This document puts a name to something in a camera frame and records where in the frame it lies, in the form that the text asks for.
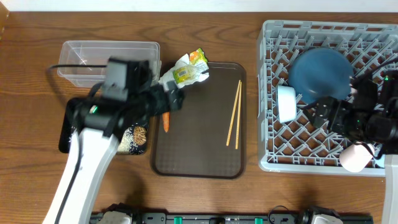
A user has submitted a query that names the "orange carrot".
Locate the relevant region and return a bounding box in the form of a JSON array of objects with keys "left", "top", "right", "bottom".
[{"left": 162, "top": 112, "right": 170, "bottom": 133}]

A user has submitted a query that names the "white napkin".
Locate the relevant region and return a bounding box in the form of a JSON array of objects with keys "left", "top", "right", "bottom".
[{"left": 159, "top": 54, "right": 210, "bottom": 91}]

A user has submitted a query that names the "pink cup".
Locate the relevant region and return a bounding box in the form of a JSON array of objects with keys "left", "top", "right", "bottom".
[{"left": 339, "top": 141, "right": 375, "bottom": 173}]

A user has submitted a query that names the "dark blue plate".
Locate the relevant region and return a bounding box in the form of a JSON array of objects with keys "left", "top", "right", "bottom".
[{"left": 288, "top": 48, "right": 354, "bottom": 104}]

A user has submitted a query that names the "green orange snack wrapper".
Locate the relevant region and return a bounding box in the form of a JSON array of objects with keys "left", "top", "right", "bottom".
[{"left": 172, "top": 48, "right": 210, "bottom": 88}]

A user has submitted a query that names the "blue cup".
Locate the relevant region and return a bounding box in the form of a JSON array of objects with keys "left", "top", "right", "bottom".
[{"left": 277, "top": 85, "right": 297, "bottom": 123}]

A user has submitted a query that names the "wooden chopstick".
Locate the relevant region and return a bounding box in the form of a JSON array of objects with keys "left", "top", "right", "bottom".
[
  {"left": 226, "top": 80, "right": 241, "bottom": 146},
  {"left": 235, "top": 80, "right": 242, "bottom": 150}
]

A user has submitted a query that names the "brown mushroom piece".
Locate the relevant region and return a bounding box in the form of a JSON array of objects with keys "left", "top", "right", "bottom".
[{"left": 133, "top": 126, "right": 147, "bottom": 146}]

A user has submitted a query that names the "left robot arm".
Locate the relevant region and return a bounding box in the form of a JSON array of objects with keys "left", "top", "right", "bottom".
[{"left": 44, "top": 57, "right": 185, "bottom": 223}]

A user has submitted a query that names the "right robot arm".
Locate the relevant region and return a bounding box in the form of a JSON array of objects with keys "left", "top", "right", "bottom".
[{"left": 302, "top": 70, "right": 397, "bottom": 223}]

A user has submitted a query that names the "grey dishwasher rack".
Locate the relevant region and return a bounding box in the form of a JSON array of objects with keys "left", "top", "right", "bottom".
[{"left": 256, "top": 20, "right": 397, "bottom": 175}]

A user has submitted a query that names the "black waste tray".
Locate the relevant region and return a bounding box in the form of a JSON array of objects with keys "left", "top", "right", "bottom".
[{"left": 58, "top": 98, "right": 149, "bottom": 155}]

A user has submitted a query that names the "brown serving tray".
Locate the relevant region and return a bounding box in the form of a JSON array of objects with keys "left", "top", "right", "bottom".
[{"left": 150, "top": 62, "right": 246, "bottom": 179}]

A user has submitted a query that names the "clear plastic bin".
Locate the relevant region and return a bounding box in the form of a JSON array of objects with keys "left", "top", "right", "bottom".
[{"left": 57, "top": 40, "right": 161, "bottom": 88}]

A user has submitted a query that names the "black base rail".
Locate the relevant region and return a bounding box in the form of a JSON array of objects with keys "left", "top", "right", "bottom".
[{"left": 89, "top": 213, "right": 374, "bottom": 224}]

